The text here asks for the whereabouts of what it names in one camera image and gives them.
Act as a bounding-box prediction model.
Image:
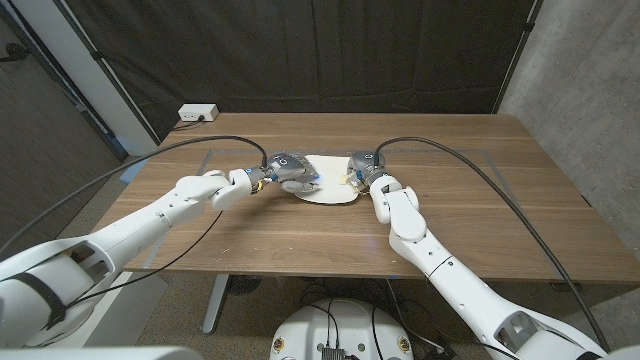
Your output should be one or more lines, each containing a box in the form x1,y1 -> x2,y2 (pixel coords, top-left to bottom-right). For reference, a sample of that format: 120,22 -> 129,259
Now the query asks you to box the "white power outlet box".
177,103 -> 220,123

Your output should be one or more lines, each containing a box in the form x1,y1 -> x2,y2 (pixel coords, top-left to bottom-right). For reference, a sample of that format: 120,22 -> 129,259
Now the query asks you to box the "white table leg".
201,273 -> 231,335

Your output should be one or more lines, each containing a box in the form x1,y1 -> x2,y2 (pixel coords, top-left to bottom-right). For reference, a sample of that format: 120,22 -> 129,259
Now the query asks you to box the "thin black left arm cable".
62,209 -> 225,310

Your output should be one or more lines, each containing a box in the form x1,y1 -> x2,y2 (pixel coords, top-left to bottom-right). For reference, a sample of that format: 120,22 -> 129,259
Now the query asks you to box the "white floor cable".
384,278 -> 444,350

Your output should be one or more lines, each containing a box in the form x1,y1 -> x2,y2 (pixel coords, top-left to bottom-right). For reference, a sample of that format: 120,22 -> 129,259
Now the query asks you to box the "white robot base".
269,298 -> 415,360

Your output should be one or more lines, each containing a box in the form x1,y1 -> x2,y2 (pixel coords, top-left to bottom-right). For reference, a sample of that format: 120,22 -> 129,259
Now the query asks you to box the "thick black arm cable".
0,134 -> 270,254
373,135 -> 612,354

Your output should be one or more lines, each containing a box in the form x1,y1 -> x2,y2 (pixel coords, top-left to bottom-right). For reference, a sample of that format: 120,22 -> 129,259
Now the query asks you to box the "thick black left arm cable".
0,134 -> 270,254

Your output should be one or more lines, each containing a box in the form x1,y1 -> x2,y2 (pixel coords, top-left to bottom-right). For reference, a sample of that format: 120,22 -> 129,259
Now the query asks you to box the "grey base port module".
319,344 -> 349,360

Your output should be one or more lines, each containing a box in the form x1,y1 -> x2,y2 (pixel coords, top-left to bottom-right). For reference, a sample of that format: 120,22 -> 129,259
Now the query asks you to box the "black base cable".
369,307 -> 397,360
303,298 -> 342,347

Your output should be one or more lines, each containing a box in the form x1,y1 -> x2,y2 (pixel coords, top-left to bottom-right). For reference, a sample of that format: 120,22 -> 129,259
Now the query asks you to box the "black backdrop stand pole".
49,0 -> 162,147
492,0 -> 545,115

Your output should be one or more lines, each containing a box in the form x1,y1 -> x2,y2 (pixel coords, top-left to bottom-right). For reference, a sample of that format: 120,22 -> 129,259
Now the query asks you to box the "black round floor fan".
227,274 -> 264,296

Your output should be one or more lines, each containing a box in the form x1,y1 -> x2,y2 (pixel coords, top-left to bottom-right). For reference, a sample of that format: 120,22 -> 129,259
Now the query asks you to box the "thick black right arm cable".
373,135 -> 612,354

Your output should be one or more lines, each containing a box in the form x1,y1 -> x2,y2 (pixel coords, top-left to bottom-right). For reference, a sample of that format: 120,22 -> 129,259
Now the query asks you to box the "black floor power adapter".
423,339 -> 457,360

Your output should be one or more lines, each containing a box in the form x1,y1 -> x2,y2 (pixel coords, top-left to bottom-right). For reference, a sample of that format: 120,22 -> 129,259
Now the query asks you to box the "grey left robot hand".
257,152 -> 322,195

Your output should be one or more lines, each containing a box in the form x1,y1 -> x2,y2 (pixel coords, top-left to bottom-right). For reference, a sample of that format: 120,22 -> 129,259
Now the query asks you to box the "black outlet power cord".
172,115 -> 206,132

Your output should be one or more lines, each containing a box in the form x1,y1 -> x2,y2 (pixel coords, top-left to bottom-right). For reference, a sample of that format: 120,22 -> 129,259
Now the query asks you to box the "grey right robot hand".
345,150 -> 389,194

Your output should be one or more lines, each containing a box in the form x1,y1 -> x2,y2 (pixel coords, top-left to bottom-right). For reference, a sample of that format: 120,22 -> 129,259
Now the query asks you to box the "white square paper plate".
292,154 -> 359,206

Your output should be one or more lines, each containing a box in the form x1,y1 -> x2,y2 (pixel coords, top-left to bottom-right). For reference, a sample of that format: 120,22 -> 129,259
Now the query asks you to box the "black backdrop curtain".
62,0 -> 544,142

